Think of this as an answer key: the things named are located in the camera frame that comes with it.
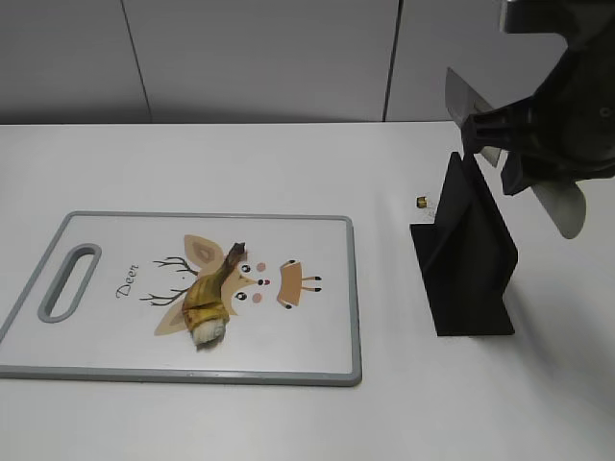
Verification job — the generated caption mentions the white handled knife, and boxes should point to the white handled knife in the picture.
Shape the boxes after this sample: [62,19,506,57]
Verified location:
[445,68,587,239]

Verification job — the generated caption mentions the black knife stand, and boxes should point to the black knife stand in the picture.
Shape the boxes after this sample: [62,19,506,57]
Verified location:
[409,152,518,336]

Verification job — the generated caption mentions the small brass nut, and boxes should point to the small brass nut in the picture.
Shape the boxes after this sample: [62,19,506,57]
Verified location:
[416,196,428,208]

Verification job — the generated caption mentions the white deer cutting board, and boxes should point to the white deer cutting board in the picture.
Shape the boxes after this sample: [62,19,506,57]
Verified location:
[1,211,361,386]

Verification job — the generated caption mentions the yellow banana piece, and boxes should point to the yellow banana piece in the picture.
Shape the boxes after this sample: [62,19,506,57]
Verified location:
[182,242,246,333]

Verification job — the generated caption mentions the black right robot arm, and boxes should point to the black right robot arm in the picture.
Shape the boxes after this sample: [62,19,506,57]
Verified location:
[461,1,614,196]

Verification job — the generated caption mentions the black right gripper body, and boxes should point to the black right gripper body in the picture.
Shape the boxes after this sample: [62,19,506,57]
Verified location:
[523,33,614,182]

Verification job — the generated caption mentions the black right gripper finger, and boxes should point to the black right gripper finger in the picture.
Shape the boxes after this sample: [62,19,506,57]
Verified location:
[501,153,542,195]
[460,98,533,154]

